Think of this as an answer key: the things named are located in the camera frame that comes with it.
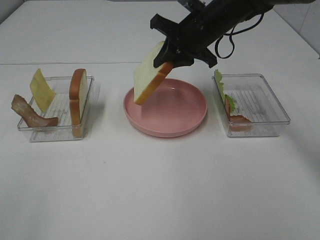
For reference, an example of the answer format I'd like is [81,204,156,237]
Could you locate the yellow cheese slice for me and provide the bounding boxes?
[29,68,56,113]

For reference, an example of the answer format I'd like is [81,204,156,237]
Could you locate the green lettuce leaf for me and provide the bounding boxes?
[214,69,236,113]

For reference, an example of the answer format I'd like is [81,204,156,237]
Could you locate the pink round plate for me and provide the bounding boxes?
[123,78,208,138]

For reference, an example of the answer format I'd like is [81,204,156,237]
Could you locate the bread slice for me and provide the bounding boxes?
[133,41,173,105]
[69,68,88,138]

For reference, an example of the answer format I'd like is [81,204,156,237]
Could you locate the left clear plastic tray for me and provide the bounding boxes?
[17,75,99,143]

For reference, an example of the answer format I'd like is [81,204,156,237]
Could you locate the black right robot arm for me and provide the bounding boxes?
[150,0,308,68]

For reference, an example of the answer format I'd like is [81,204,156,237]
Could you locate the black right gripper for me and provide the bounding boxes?
[150,14,217,68]

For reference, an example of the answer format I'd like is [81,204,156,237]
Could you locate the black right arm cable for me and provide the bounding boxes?
[214,12,265,60]

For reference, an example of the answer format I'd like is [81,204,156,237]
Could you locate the clear plastic tray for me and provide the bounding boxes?
[212,73,291,138]
[17,75,99,143]

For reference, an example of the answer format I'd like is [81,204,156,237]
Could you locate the right clear plastic tray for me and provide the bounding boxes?
[212,73,291,138]

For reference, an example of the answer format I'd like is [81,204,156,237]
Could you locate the bacon strip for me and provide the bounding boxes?
[224,94,252,132]
[11,94,59,128]

